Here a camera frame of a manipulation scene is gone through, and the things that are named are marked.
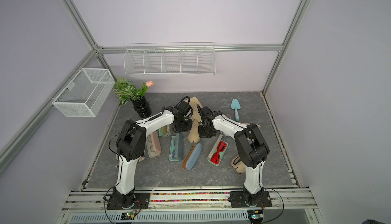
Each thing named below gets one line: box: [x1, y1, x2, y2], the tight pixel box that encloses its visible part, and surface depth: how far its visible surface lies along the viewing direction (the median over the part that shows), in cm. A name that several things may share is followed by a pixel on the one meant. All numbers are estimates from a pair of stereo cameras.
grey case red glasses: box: [206, 133, 230, 166], surface depth 89 cm
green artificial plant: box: [113, 77, 149, 106], surface depth 88 cm
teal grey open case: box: [169, 132, 184, 162], surface depth 89 cm
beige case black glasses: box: [231, 155, 246, 175], surface depth 85 cm
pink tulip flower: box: [145, 80, 155, 88], surface depth 91 cm
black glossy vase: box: [130, 95, 152, 119], surface depth 103 cm
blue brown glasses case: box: [182, 142, 203, 171], surface depth 84 cm
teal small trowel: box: [230, 98, 242, 122], surface depth 114 cm
